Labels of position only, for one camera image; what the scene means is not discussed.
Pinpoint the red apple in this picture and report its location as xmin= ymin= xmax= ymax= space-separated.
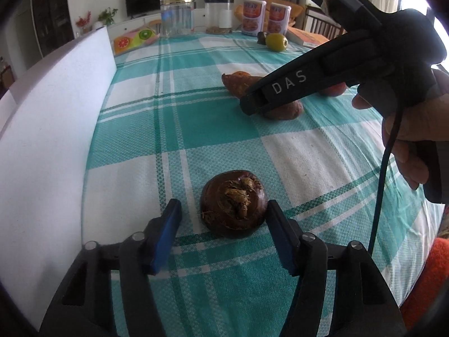
xmin=319 ymin=82 xmax=348 ymax=97

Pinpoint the green apple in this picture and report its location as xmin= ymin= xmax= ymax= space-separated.
xmin=265 ymin=33 xmax=288 ymax=53

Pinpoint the long sweet potato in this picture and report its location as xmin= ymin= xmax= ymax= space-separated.
xmin=221 ymin=71 xmax=304 ymax=121

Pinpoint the person right hand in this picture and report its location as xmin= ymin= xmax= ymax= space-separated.
xmin=351 ymin=68 xmax=449 ymax=190

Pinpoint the orange fluffy cloth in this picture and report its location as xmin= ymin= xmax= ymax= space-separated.
xmin=400 ymin=237 xmax=449 ymax=330

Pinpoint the dark wooden chair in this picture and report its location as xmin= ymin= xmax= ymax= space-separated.
xmin=303 ymin=5 xmax=346 ymax=40

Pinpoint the orange book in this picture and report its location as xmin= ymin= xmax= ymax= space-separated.
xmin=285 ymin=27 xmax=329 ymax=48

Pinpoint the right pink canister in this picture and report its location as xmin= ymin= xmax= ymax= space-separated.
xmin=267 ymin=2 xmax=292 ymax=35

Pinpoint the pink canister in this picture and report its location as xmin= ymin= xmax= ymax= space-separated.
xmin=241 ymin=0 xmax=266 ymax=37
xmin=267 ymin=2 xmax=292 ymax=35

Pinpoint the small dark figurine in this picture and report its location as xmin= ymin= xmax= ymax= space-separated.
xmin=257 ymin=31 xmax=267 ymax=46

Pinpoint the left pink canister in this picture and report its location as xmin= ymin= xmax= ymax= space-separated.
xmin=241 ymin=0 xmax=266 ymax=37

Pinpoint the black lid plastic jar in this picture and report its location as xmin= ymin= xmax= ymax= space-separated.
xmin=205 ymin=0 xmax=234 ymax=35

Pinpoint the white tv cabinet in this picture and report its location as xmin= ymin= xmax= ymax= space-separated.
xmin=107 ymin=8 xmax=206 ymax=40

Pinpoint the white cardboard box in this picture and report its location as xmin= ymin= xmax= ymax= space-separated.
xmin=1 ymin=28 xmax=116 ymax=328

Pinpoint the teal plaid tablecloth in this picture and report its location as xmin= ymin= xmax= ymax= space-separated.
xmin=82 ymin=33 xmax=384 ymax=336

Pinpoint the gold lid glass jar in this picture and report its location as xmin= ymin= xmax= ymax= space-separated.
xmin=160 ymin=0 xmax=194 ymax=38

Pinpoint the fruit print pouch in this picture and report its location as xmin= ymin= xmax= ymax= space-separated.
xmin=113 ymin=27 xmax=160 ymax=56

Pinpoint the green plant white vase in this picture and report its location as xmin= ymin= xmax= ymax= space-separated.
xmin=92 ymin=7 xmax=118 ymax=31

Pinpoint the red flower vase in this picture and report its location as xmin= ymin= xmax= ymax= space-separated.
xmin=75 ymin=11 xmax=91 ymax=34

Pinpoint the dark glass cabinet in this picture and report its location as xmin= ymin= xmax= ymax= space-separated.
xmin=31 ymin=0 xmax=75 ymax=57

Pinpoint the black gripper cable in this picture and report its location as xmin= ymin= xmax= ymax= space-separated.
xmin=367 ymin=106 xmax=407 ymax=257

